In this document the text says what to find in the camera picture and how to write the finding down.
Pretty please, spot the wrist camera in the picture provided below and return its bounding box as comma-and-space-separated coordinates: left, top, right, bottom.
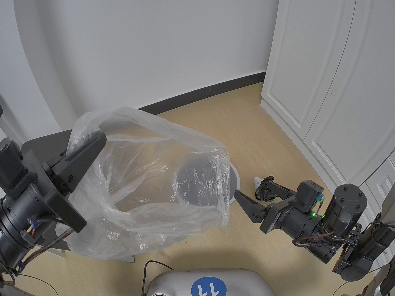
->
296, 180, 325, 213
0, 138, 42, 198

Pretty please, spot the white wardrobe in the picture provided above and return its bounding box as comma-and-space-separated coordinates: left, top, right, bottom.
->
261, 0, 395, 284

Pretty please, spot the light grey trash bin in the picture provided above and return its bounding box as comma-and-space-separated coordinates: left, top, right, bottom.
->
174, 156, 240, 227

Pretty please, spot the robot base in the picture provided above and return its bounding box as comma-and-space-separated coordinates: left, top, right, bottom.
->
145, 268, 276, 296

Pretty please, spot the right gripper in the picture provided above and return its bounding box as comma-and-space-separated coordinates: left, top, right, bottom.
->
234, 179, 337, 264

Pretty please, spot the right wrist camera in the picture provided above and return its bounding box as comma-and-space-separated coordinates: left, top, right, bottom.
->
296, 180, 325, 213

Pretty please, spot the grey white chair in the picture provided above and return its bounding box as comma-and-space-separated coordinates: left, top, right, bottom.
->
20, 130, 135, 263

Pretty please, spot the crumpled black plastic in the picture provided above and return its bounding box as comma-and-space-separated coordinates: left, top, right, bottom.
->
255, 175, 278, 203

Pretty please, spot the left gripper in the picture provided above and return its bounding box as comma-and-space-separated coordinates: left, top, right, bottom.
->
0, 131, 107, 267

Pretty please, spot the black cable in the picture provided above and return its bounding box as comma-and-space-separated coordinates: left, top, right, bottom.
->
141, 260, 175, 294

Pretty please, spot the clear plastic bag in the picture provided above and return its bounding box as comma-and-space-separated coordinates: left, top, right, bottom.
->
66, 106, 231, 261

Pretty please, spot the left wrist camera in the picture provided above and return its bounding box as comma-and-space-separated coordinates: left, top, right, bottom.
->
0, 138, 42, 198

